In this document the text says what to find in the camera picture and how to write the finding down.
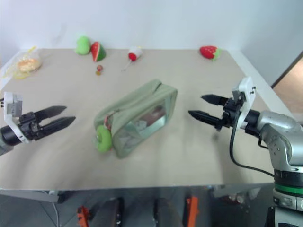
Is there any red plush strawberry toy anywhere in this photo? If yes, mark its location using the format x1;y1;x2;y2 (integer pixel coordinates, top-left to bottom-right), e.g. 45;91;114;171
199;45;223;62

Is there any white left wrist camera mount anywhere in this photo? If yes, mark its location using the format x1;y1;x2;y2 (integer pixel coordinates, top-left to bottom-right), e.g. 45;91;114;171
3;91;30;143

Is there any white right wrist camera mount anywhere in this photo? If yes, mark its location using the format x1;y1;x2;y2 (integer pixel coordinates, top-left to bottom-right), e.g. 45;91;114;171
231;76;257;130

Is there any orange black clamp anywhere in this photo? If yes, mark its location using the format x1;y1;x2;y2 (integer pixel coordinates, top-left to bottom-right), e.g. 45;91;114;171
186;195;199;227
76;205;92;227

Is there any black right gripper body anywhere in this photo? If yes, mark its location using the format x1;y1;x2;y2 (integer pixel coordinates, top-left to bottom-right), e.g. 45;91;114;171
221;93;245;130

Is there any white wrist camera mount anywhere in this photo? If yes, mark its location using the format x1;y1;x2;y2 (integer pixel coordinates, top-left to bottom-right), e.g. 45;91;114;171
231;76;257;130
3;91;30;143

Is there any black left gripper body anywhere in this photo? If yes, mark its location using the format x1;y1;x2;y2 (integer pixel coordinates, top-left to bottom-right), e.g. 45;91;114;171
18;111;44;142

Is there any plush watermelon slice toy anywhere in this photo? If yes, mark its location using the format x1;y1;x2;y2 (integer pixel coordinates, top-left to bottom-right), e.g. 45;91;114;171
90;41;107;63

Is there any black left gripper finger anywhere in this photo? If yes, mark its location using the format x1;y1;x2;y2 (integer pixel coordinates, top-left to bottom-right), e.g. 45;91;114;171
40;116;76;138
35;105;67;122

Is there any brown door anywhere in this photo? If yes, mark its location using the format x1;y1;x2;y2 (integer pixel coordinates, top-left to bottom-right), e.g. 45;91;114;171
271;50;303;89

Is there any green zip pouch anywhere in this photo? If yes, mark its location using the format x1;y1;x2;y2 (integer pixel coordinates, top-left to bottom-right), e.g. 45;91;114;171
93;79;178;159

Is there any red white plush radish toy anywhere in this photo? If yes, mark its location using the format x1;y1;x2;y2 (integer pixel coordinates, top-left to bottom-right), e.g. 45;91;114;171
121;46;143;72

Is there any green plush pepper toy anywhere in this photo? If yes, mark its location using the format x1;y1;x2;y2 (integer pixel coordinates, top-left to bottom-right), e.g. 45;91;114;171
75;35;91;56

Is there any bread in plastic bag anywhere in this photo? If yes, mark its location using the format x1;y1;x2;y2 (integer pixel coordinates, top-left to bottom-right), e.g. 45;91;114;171
2;46;45;80

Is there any green plush donut charm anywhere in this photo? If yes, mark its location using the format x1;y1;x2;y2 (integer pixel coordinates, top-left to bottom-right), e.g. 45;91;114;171
92;125;113;154

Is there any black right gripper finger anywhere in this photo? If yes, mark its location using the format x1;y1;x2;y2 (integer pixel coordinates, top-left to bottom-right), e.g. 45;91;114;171
200;94;228;106
188;110;225;131

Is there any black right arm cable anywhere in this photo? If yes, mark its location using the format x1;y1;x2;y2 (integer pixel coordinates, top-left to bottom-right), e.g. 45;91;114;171
229;104;276;178

